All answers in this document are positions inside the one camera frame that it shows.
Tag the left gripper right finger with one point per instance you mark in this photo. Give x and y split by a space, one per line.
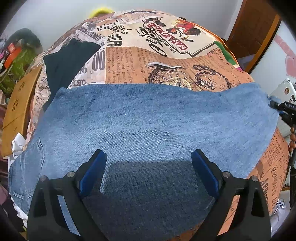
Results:
251 219

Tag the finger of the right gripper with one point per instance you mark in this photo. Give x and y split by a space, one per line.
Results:
275 105

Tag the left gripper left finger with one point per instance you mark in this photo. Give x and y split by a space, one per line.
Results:
46 220

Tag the blue denim jeans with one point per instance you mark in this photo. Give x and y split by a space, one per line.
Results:
149 190

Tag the white device with stickers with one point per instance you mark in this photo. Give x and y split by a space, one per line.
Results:
285 92

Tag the white crumpled cloth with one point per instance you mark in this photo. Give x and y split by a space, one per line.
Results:
17 145

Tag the wooden wardrobe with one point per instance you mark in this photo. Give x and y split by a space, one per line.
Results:
253 30

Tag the wooden board with cutouts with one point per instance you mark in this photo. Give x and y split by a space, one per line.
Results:
16 119

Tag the newspaper print bed cover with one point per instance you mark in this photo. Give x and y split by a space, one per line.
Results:
143 47

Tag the dark folded garment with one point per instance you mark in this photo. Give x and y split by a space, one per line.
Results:
62 66

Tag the green storage box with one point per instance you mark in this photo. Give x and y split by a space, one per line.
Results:
16 71

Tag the orange box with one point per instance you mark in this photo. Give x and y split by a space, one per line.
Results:
14 52

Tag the grey plush cushion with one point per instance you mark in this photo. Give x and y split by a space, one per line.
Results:
27 38

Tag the yellow curved pillow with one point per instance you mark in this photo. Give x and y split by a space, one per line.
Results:
100 11

